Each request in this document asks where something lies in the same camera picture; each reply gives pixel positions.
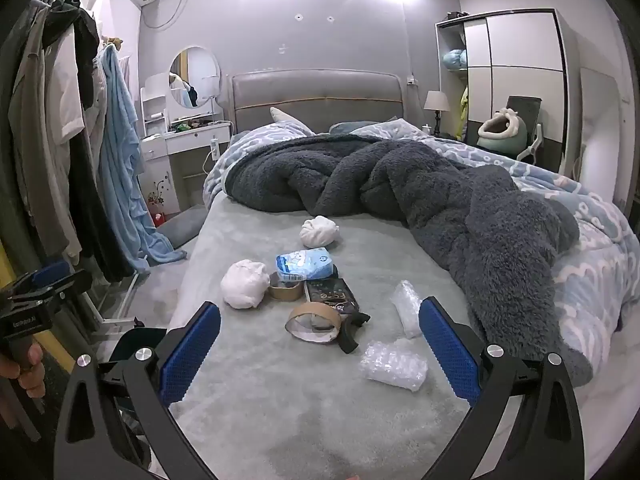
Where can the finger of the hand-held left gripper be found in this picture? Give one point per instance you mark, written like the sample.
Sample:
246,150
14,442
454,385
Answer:
50,272
65,287

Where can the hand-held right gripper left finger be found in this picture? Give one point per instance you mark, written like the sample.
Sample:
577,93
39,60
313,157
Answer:
192,350

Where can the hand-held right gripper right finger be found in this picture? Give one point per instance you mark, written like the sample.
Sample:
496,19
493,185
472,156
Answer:
447,350

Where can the dark waste bin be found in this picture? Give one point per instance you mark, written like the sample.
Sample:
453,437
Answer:
132,339

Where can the black curved plastic piece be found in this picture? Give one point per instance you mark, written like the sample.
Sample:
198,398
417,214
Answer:
348,340

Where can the blue tissue packet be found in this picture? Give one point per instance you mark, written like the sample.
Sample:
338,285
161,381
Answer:
305,264

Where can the person's left hand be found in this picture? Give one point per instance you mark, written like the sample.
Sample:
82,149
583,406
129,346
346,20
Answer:
34,365

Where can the yellow panel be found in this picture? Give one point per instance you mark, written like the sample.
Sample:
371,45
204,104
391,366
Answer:
55,355

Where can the flat bubble wrap piece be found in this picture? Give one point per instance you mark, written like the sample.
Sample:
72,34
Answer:
395,366

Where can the tall bubble wrap piece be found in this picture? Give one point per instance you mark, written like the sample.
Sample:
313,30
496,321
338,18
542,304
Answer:
406,307

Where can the white clothes rack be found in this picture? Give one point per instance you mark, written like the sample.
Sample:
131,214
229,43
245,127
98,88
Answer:
130,294

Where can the black trousers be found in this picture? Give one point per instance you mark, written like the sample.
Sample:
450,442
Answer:
95,210

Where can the white crumpled tissue ball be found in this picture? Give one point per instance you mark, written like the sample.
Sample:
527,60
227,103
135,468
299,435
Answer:
320,232
244,285

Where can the small brown tape roll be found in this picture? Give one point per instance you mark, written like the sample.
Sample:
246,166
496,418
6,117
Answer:
286,294

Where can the olive green jacket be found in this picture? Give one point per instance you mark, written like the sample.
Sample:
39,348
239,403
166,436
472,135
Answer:
35,160

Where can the small red bottle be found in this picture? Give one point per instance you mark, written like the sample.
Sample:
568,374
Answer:
159,220

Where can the grey floor cushion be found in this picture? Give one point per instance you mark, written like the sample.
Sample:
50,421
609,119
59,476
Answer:
185,225

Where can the large cardboard tape core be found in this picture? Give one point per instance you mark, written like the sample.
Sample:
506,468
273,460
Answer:
327,312

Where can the black flat packet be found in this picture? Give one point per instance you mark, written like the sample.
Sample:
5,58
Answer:
330,294

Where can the dark grey fleece blanket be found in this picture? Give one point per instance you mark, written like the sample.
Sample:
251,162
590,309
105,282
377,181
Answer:
450,210

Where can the blue patterned duvet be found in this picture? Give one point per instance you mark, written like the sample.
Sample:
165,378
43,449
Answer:
590,260

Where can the grey striped shirt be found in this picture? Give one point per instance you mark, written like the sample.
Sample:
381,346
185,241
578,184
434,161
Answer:
97,110

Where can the white shirt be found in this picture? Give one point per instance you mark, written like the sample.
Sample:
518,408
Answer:
65,90

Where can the white vanity desk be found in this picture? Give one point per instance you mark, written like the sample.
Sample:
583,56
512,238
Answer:
190,142

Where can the white hanging power strip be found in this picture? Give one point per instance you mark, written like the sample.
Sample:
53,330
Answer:
214,146

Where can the white and green cat bed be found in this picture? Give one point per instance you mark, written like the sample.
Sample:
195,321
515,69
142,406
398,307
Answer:
500,130

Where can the small brown plush toy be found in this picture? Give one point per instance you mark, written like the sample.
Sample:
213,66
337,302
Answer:
113,42

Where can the blue-grey pillow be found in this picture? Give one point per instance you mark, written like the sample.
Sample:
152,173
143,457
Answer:
350,127

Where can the yellow-green garment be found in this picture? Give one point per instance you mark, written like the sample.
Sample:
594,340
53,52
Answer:
463,107

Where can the white vanity lamp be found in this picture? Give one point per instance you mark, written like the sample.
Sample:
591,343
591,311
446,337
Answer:
212,85

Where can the round vanity mirror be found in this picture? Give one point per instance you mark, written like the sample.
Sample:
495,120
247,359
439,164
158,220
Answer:
195,70

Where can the bedside lamp with dark stem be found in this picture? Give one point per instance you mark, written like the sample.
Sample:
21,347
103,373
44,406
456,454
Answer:
436,101

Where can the black hooded garment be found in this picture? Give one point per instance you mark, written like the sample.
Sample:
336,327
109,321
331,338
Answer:
82,25

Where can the white pillow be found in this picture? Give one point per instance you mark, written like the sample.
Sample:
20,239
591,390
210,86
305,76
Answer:
287,119

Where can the black chair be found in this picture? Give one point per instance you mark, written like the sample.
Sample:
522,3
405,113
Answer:
527,107

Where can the white door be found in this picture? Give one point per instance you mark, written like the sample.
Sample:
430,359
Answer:
602,120

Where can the grey padded headboard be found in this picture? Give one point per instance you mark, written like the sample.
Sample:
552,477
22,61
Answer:
315,95

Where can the light blue plush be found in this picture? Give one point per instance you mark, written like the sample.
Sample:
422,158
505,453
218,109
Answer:
455,59

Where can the white wardrobe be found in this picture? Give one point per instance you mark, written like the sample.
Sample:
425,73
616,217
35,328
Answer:
520,40

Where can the small dark box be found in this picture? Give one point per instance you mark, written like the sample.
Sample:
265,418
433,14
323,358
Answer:
455,14

